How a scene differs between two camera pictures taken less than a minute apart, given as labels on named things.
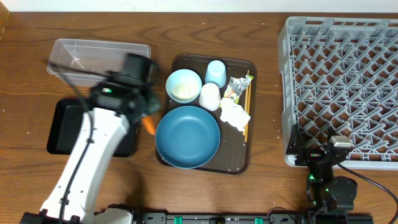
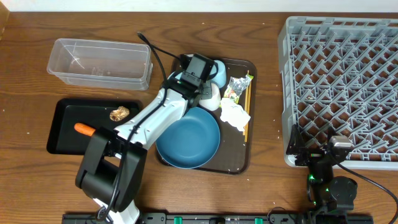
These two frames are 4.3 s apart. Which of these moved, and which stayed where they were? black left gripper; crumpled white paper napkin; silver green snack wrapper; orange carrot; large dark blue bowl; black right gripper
Moved: black left gripper; orange carrot
Stayed: crumpled white paper napkin; black right gripper; silver green snack wrapper; large dark blue bowl
